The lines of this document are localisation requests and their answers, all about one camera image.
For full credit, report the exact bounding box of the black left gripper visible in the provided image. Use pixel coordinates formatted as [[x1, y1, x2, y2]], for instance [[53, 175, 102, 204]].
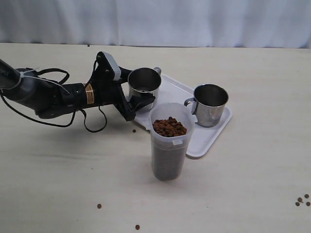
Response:
[[84, 51, 156, 121]]

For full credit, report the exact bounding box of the steel mug with kibble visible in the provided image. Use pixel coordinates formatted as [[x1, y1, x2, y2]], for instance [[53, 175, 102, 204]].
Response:
[[128, 67, 162, 111]]

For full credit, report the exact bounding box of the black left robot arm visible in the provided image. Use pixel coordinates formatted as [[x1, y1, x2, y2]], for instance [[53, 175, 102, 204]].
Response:
[[0, 51, 138, 121]]

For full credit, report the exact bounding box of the clear plastic tall container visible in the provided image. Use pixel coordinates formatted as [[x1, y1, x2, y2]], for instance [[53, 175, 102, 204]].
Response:
[[148, 103, 195, 181]]

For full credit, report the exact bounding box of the white plastic tray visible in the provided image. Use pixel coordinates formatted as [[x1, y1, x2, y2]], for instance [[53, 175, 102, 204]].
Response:
[[128, 68, 232, 159]]

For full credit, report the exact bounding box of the white left zip tie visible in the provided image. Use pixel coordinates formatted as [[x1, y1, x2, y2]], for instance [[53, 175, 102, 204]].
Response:
[[1, 69, 70, 94]]

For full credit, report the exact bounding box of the white curtain backdrop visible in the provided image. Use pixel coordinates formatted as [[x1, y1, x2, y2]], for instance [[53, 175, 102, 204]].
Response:
[[0, 0, 311, 48]]

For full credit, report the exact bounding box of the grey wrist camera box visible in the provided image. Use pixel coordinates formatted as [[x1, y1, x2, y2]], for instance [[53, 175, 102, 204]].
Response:
[[103, 52, 121, 81]]

